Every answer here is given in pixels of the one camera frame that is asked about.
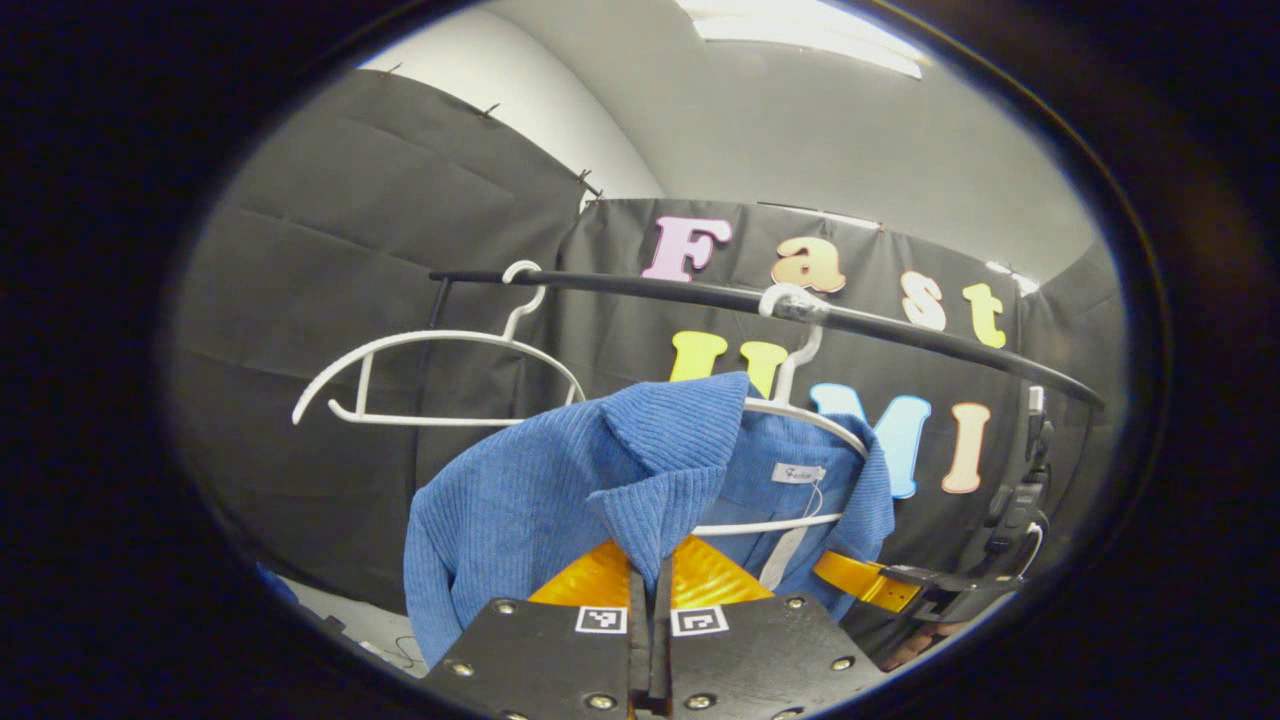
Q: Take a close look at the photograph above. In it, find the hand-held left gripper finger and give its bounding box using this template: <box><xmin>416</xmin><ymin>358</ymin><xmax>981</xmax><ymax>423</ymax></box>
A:
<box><xmin>420</xmin><ymin>540</ymin><xmax>651</xmax><ymax>720</ymax></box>
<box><xmin>650</xmin><ymin>535</ymin><xmax>889</xmax><ymax>720</ymax></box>

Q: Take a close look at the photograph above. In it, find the blue corduroy jacket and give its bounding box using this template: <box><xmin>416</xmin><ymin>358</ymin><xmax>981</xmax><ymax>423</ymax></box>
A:
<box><xmin>403</xmin><ymin>372</ymin><xmax>897</xmax><ymax>669</ymax></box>

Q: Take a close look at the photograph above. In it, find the white plastic hanger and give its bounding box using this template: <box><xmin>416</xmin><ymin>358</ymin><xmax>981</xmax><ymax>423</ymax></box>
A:
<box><xmin>690</xmin><ymin>283</ymin><xmax>871</xmax><ymax>536</ymax></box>
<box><xmin>292</xmin><ymin>260</ymin><xmax>588</xmax><ymax>428</ymax></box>

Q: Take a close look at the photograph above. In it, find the black clothes rack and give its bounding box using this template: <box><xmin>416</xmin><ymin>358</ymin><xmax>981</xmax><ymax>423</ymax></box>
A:
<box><xmin>412</xmin><ymin>268</ymin><xmax>1108</xmax><ymax>481</ymax></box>

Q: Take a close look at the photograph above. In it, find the black backdrop cloth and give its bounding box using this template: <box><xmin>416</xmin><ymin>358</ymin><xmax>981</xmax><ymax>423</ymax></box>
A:
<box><xmin>170</xmin><ymin>68</ymin><xmax>1126</xmax><ymax>651</ymax></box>

